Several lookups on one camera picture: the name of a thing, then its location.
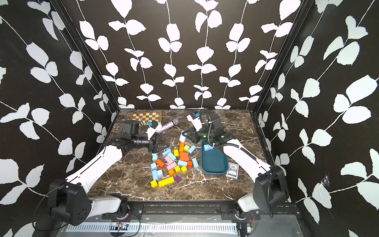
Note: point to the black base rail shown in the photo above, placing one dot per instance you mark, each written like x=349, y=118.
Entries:
x=227, y=209

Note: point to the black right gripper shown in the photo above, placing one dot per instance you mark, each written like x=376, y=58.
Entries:
x=195, y=135

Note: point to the light blue thin block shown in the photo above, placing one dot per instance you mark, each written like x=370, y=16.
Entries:
x=166, y=152

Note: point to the red block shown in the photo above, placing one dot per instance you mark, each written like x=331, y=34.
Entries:
x=184, y=154
x=185, y=159
x=160, y=163

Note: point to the white slotted cable duct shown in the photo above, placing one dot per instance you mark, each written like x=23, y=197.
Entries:
x=92, y=227

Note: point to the yellow cube lower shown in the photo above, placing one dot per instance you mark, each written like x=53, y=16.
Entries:
x=184, y=169

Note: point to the small yellow cube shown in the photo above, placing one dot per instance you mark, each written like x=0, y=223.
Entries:
x=154, y=183

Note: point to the long yellow block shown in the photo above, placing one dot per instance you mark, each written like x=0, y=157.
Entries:
x=167, y=181

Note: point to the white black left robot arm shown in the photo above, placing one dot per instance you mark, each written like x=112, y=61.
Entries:
x=67, y=198

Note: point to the light blue cube top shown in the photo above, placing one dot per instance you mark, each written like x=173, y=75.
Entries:
x=207, y=147

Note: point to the purple cube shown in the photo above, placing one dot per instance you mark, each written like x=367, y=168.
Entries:
x=177, y=179

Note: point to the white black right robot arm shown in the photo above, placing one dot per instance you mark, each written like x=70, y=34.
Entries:
x=270, y=186

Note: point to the pink block upper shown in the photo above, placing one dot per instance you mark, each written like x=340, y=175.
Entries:
x=168, y=160

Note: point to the pink block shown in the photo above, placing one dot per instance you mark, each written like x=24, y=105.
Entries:
x=171, y=166
x=168, y=160

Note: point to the playing card box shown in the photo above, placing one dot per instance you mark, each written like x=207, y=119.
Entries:
x=232, y=171

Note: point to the purple glitter microphone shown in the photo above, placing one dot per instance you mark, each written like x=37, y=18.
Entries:
x=169, y=125

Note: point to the pink block lower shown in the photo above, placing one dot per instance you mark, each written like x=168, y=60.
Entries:
x=171, y=166

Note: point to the red block left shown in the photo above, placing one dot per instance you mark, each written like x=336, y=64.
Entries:
x=160, y=163

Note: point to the orange cube lower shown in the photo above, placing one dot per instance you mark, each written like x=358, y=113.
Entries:
x=171, y=172

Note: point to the wooden chessboard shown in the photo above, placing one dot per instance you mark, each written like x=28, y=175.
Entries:
x=146, y=116

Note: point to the dark teal plastic tray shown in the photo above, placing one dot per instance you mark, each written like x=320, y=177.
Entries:
x=213, y=162

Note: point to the tall orange block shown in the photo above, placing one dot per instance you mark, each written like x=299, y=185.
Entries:
x=181, y=148

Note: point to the light blue angled block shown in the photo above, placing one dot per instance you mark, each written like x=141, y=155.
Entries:
x=172, y=156

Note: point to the light blue small cube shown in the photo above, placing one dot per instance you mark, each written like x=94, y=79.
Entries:
x=154, y=157

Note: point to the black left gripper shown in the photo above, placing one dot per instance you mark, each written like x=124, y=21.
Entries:
x=154, y=148

